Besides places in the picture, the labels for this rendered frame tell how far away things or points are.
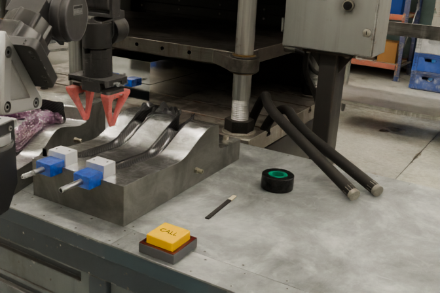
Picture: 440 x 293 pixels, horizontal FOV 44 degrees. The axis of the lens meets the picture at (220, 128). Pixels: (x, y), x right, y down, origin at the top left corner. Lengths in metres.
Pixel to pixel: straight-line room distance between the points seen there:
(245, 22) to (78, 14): 0.90
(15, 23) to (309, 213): 0.75
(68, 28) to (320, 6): 1.04
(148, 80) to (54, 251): 0.92
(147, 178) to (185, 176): 0.16
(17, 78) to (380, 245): 0.76
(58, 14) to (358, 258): 0.70
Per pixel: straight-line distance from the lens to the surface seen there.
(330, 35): 1.76
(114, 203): 1.14
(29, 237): 1.34
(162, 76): 2.09
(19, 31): 0.82
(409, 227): 1.27
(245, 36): 1.73
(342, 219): 1.25
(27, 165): 1.35
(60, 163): 1.21
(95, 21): 1.07
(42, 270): 1.38
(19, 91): 0.82
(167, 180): 1.24
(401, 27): 4.49
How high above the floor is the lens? 1.33
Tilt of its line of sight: 17 degrees down
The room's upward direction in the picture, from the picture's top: 3 degrees clockwise
